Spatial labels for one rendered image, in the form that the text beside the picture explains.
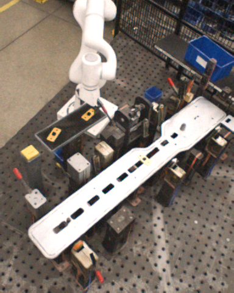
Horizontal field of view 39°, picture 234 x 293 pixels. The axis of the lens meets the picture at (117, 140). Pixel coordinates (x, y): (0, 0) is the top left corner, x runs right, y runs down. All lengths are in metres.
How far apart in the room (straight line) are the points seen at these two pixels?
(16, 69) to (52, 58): 0.43
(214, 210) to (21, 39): 3.04
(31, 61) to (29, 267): 2.57
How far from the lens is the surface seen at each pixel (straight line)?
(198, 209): 2.08
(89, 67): 1.47
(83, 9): 1.83
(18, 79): 3.69
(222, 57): 2.42
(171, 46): 2.52
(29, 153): 1.61
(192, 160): 1.94
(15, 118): 3.31
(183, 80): 1.97
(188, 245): 1.97
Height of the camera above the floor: 2.47
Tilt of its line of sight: 52 degrees down
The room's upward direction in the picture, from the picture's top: 9 degrees clockwise
